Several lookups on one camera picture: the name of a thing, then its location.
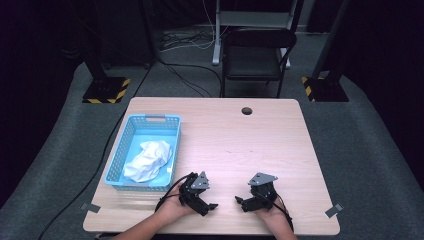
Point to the blue plastic basket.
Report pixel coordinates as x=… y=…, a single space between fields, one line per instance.
x=146 y=130

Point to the grey tape piece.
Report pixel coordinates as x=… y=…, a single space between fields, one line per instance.
x=90 y=207
x=334 y=210

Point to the black stand with striped base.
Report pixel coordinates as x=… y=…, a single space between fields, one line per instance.
x=105 y=90
x=328 y=90

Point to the white metal stand frame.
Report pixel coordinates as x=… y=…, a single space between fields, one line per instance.
x=217 y=40

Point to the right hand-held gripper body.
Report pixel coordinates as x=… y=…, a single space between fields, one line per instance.
x=263 y=196

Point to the white cloth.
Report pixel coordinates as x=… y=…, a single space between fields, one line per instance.
x=148 y=161

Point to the black folding chair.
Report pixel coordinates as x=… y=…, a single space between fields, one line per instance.
x=253 y=61

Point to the person's left hand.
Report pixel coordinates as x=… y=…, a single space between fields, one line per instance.
x=173 y=208

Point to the person's right hand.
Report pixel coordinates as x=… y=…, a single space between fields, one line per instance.
x=275 y=215

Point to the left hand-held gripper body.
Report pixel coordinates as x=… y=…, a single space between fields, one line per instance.
x=191 y=195

